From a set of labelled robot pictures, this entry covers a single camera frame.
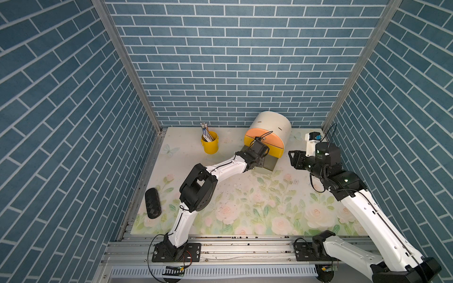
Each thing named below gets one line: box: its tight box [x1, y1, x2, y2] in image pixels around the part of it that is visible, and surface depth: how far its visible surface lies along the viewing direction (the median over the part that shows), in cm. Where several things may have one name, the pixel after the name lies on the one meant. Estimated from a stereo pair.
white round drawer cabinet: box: [243, 111, 292, 160], surface depth 96 cm
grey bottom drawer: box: [263, 154, 279, 172], surface depth 96 cm
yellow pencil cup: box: [200, 130, 219, 155], surface depth 107 cm
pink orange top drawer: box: [245, 127, 285, 150], surface depth 90 cm
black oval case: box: [145, 187, 162, 220], surface depth 86 cm
